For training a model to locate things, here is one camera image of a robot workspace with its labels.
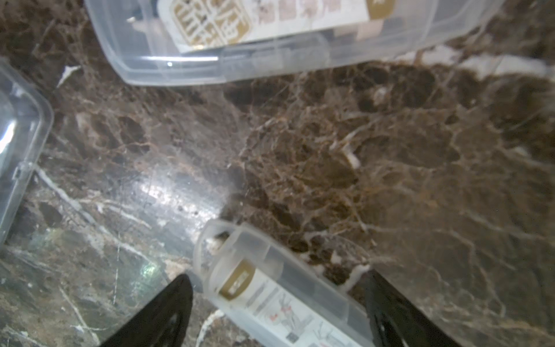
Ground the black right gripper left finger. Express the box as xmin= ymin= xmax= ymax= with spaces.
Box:
xmin=101 ymin=274 xmax=194 ymax=347

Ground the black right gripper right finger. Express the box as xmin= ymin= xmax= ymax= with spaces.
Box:
xmin=364 ymin=270 xmax=460 ymax=347

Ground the clear compass case back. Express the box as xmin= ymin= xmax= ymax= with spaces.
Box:
xmin=85 ymin=1 xmax=502 ymax=86

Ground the clear case gold label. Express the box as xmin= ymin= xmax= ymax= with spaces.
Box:
xmin=193 ymin=219 xmax=374 ymax=346

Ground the clear case side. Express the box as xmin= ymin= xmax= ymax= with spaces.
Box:
xmin=1 ymin=58 xmax=53 ymax=243

